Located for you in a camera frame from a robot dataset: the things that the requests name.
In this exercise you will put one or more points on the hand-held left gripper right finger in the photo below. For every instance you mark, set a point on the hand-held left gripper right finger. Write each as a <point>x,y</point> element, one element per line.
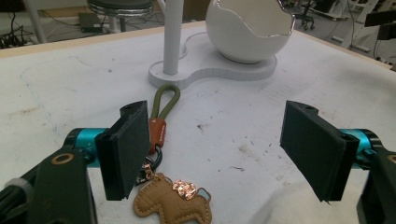
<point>317,146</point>

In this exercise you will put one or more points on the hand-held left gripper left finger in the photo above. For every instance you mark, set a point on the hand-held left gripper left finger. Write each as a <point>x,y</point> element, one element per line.
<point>124,149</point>

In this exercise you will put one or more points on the white stand with pole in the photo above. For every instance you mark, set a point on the white stand with pole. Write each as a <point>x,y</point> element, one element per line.
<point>202,59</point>

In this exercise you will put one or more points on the dark flat box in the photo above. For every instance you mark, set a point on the dark flat box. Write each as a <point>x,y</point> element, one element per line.
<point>89,22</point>

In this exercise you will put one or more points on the black office chair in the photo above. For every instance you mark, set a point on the black office chair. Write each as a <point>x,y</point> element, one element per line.
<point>306,14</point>

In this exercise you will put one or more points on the white eggshell-shaped bowl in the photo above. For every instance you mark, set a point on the white eggshell-shaped bowl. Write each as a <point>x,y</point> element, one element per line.
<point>249,29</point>

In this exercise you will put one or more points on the round stool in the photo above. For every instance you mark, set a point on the round stool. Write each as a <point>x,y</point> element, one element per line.
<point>120,12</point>

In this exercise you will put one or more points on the black monitor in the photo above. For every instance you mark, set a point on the black monitor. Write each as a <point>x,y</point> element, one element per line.
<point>381,25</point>

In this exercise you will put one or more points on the white metal stand leg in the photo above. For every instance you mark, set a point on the white metal stand leg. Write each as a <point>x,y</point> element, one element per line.
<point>35,20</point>

